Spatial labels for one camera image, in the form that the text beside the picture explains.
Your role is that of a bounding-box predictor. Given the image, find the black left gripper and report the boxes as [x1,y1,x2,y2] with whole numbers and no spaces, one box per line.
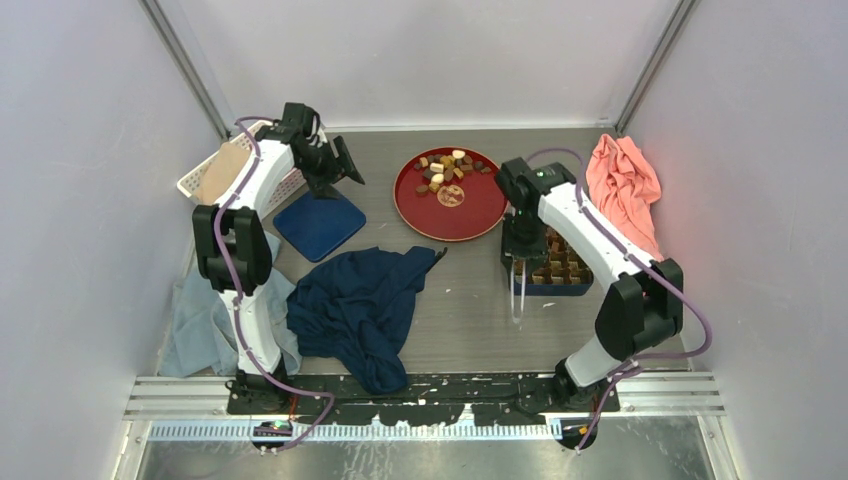
[297,136,364,200]

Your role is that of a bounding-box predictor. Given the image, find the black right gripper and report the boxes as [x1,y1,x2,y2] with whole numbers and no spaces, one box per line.
[501,209,548,275]

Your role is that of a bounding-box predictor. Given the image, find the clear plastic metal tongs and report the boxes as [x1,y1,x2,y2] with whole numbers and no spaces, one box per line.
[510,259,527,324]

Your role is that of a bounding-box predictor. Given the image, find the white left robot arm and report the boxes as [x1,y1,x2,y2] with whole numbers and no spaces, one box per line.
[192,102,365,413]

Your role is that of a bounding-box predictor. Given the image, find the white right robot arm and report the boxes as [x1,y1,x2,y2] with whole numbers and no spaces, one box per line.
[495,158,683,411]

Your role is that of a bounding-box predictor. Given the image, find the blue chocolate tin box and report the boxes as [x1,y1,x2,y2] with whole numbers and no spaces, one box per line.
[524,226,594,297]

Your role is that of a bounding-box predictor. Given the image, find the blue tin lid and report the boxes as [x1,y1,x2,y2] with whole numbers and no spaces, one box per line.
[272,193,366,263]

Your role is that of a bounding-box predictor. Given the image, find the red round tray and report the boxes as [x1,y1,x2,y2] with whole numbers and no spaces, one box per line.
[393,146,508,242]

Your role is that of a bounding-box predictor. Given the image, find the beige cloth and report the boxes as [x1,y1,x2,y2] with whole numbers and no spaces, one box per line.
[194,143,251,205]

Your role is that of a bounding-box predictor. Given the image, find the salmon pink cloth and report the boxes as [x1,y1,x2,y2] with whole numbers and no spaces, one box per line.
[585,134,663,260]

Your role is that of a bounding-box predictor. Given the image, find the dark blue cloth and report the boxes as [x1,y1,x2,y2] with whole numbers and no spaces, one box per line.
[287,246,446,395]

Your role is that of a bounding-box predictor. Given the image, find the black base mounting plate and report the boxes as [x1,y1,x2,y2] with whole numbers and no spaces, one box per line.
[225,372,608,427]

